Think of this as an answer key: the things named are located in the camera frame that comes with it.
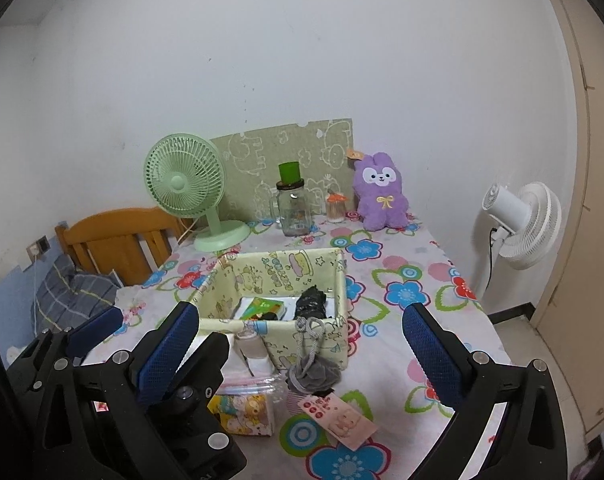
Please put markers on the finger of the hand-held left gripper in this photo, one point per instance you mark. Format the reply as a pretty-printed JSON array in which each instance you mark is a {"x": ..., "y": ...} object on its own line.
[
  {"x": 94, "y": 329},
  {"x": 201, "y": 425}
]

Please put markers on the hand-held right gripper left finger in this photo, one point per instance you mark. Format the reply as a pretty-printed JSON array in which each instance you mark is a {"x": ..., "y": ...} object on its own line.
[{"x": 167, "y": 352}]

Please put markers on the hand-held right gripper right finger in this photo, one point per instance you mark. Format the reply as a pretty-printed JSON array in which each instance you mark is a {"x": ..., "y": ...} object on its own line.
[{"x": 432, "y": 355}]

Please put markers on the white gauze roll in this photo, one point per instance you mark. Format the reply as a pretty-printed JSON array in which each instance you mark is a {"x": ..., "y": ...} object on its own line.
[{"x": 252, "y": 352}]

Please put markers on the yellow cartoon print storage box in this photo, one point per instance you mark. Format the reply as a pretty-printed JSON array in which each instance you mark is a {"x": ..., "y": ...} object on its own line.
[{"x": 282, "y": 272}]

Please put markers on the yellow cartoon tissue pack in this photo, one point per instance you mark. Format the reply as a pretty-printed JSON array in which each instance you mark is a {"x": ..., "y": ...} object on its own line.
[{"x": 247, "y": 414}]

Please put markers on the grey plaid pillow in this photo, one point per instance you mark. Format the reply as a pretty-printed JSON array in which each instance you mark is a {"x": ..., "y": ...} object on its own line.
[{"x": 66, "y": 290}]

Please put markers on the clear plastic bag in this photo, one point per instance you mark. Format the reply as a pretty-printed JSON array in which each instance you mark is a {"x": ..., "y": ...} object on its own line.
[{"x": 252, "y": 387}]

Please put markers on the wooden bed headboard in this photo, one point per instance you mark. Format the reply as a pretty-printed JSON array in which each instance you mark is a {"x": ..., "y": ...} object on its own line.
[{"x": 116, "y": 245}]

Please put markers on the floral tablecloth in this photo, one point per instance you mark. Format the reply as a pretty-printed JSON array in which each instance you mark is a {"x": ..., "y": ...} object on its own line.
[{"x": 412, "y": 270}]

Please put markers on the green packet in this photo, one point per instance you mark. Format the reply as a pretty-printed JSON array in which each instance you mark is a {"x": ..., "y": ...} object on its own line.
[{"x": 262, "y": 308}]

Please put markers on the pink hair clip card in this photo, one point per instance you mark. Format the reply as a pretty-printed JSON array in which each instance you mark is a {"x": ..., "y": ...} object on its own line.
[{"x": 342, "y": 419}]

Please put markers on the grey mesh bath sponge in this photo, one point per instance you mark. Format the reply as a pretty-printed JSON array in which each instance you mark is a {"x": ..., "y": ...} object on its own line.
[{"x": 314, "y": 375}]

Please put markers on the black folded cloth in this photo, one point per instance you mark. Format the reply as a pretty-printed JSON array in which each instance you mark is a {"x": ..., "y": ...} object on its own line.
[{"x": 309, "y": 302}]

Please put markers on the white standing fan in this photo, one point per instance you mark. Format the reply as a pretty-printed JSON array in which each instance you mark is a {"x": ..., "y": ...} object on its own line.
[{"x": 524, "y": 222}]

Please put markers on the purple bunny plush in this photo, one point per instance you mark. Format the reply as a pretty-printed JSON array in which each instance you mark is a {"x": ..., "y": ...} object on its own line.
[{"x": 382, "y": 195}]

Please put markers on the green desk fan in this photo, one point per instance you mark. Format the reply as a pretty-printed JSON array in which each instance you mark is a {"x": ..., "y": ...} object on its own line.
[{"x": 184, "y": 185}]

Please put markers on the small jar with orange lid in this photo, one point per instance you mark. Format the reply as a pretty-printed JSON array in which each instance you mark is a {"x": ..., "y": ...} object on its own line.
[{"x": 335, "y": 208}]

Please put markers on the glass jar mug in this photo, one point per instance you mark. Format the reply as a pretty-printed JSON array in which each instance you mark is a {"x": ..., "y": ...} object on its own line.
[{"x": 294, "y": 212}]

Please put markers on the beige wooden door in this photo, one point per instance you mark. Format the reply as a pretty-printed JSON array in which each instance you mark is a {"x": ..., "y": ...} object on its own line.
[{"x": 582, "y": 210}]

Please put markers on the green plastic cup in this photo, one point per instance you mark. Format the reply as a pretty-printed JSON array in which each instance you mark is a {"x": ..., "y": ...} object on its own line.
[{"x": 289, "y": 172}]

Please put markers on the green cartoon print board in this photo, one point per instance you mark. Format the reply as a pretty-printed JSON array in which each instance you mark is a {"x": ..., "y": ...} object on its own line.
[{"x": 302, "y": 145}]

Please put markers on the wall socket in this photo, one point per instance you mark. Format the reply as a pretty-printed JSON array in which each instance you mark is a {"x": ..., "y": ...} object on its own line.
[{"x": 37, "y": 246}]

